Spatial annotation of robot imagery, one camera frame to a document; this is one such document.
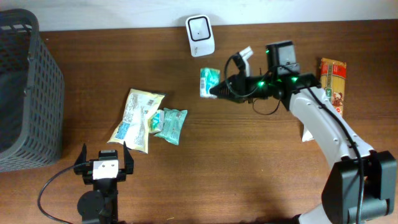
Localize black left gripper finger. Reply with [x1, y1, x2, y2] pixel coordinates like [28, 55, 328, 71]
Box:
[75, 144, 86, 165]
[123, 142, 134, 174]

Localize small white teal box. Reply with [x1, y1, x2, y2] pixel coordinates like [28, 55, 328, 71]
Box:
[200, 67, 220, 98]

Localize cream snack bag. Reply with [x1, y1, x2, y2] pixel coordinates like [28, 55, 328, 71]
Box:
[107, 88, 165, 154]

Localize small teal white packet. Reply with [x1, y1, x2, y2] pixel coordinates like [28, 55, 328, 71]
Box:
[149, 110, 164, 134]

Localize teal tissue packet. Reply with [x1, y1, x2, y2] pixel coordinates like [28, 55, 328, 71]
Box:
[155, 108, 188, 146]

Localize white tube with brown cap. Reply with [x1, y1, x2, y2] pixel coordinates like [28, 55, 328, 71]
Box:
[302, 126, 313, 142]

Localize orange spaghetti packet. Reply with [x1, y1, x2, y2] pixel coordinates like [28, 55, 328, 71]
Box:
[320, 58, 347, 116]

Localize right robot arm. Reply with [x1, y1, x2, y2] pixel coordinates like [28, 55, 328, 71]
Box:
[210, 40, 397, 223]

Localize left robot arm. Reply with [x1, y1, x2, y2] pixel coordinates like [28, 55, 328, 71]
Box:
[73, 144, 134, 224]

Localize white barcode scanner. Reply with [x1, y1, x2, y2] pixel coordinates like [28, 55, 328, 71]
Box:
[185, 15, 215, 57]

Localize dark grey plastic basket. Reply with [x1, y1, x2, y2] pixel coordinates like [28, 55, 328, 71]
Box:
[1, 9, 65, 172]

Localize black left camera cable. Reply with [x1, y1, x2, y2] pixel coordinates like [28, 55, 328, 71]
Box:
[37, 164, 81, 224]

